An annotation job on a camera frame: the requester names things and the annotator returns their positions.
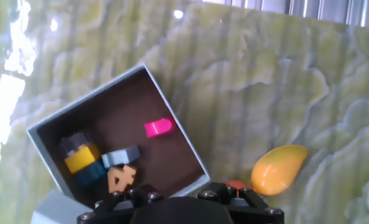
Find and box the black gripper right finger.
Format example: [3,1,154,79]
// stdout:
[199,182,268,208]

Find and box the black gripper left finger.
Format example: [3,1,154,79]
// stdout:
[93,184,165,215]

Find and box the orange toy basketball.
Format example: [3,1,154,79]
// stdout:
[223,180,253,192]

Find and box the yellow orange toy mango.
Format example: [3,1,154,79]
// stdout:
[251,144,309,197]

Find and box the light blue gift box lid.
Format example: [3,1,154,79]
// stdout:
[30,189,98,224]

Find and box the light blue gift box base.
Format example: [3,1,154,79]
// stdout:
[27,62,212,209]

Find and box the small grey toy block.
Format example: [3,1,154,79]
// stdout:
[101,145,141,169]

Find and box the gold metallic toy block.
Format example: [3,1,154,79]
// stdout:
[64,142,102,174]

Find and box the small pink toy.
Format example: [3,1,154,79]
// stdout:
[144,117,176,139]

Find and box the green marble pattern mat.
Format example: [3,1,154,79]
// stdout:
[0,0,369,224]

